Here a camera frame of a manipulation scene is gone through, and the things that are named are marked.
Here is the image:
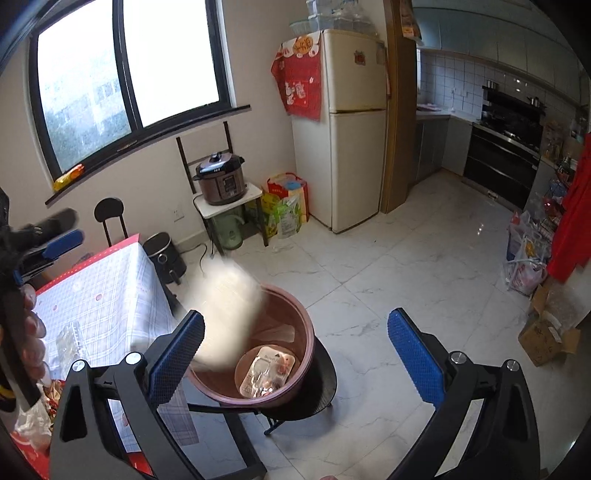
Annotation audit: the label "clear plastic containers stack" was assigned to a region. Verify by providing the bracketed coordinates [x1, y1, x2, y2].
[290, 0, 379, 35]

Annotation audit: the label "black integrated stove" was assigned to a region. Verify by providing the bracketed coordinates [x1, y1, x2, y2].
[463, 85, 546, 210]

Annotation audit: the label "checked plastic tablecloth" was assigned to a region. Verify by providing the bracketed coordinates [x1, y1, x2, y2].
[32, 242, 199, 455]

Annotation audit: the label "black air fryer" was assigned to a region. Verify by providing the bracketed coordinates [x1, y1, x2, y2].
[142, 232, 188, 285]

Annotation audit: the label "black framed window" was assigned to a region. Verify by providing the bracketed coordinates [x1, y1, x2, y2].
[28, 0, 252, 176]

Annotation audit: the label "white plastic bag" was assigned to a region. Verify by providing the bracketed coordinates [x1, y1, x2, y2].
[14, 401, 52, 457]

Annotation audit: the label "cluttered storage shelf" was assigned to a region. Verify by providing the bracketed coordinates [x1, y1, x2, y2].
[531, 115, 591, 232]

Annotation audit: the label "small white-top stand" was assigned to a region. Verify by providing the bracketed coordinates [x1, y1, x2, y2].
[176, 121, 271, 252]

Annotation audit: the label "red printed cloth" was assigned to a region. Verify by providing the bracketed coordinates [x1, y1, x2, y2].
[271, 31, 322, 121]

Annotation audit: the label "cream two-door fridge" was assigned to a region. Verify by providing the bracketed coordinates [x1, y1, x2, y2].
[291, 28, 389, 234]

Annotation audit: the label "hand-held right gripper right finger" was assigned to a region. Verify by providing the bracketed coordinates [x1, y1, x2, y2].
[387, 308, 548, 480]

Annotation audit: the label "brown pressure cooker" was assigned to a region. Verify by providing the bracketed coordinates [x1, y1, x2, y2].
[193, 151, 245, 206]

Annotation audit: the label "yellow snack bag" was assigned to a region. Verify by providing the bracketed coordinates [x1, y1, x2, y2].
[52, 164, 85, 192]

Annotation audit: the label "black power cord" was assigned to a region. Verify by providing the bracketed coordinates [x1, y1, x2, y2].
[199, 244, 218, 278]

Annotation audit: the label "grey kitchen base cabinets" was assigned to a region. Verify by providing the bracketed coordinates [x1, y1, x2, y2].
[413, 108, 474, 185]

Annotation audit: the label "wooden door frame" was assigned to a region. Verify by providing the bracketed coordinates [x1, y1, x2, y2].
[379, 0, 419, 214]

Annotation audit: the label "kitchen wall cabinets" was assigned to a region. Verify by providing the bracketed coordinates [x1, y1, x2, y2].
[411, 0, 583, 93]

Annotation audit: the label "red hanging cloth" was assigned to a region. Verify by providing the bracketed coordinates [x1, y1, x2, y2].
[547, 138, 591, 284]

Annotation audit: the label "dark window sill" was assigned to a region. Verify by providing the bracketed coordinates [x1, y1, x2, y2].
[45, 105, 252, 206]

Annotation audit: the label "red foil wrapper scraps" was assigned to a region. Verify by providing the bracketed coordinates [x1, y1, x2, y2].
[39, 378, 70, 425]

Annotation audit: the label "black round stool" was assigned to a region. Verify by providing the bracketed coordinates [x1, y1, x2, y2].
[185, 342, 340, 437]

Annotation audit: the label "green and white bag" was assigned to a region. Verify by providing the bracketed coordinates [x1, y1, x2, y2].
[272, 196, 303, 238]

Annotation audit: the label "person's left hand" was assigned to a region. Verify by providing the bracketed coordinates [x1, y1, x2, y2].
[21, 284, 48, 385]

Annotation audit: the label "pile of plastic bags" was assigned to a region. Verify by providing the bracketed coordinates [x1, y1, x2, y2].
[505, 210, 550, 296]

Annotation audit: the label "green kettle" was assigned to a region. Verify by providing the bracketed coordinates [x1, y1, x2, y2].
[213, 213, 245, 251]

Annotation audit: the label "white paper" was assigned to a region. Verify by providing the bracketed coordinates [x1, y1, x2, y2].
[191, 263, 264, 370]

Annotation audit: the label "brown plastic basin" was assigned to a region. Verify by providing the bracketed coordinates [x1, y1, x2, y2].
[187, 284, 316, 409]

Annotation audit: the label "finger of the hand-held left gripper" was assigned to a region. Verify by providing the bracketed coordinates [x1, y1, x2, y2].
[21, 229, 85, 278]
[9, 208, 79, 247]

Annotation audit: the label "black round-back chair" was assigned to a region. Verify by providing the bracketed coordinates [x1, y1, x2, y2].
[94, 198, 127, 247]

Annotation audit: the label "cardboard box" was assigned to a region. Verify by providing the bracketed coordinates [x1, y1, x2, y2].
[518, 281, 583, 367]

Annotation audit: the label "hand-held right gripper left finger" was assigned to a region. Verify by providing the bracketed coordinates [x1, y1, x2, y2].
[48, 310, 269, 480]

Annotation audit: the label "clear plastic wrapper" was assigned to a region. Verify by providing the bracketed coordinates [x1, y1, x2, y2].
[55, 323, 86, 365]

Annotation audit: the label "clear plastic food tray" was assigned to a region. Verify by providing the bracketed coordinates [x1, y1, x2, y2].
[235, 346, 297, 398]

